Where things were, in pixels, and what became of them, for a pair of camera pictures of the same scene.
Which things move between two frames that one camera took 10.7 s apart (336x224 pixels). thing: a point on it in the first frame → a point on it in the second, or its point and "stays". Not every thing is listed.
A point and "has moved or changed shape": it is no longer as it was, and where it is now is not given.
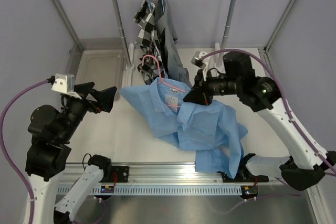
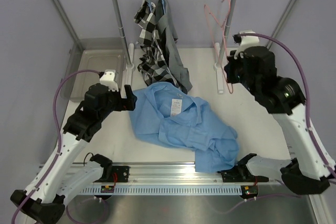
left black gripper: [105, 97] → [128, 104]
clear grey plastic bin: [102, 61] stays
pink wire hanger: [163, 82] → [206, 8]
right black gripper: [197, 95] → [233, 62]
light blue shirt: [213, 131] has moved or changed shape
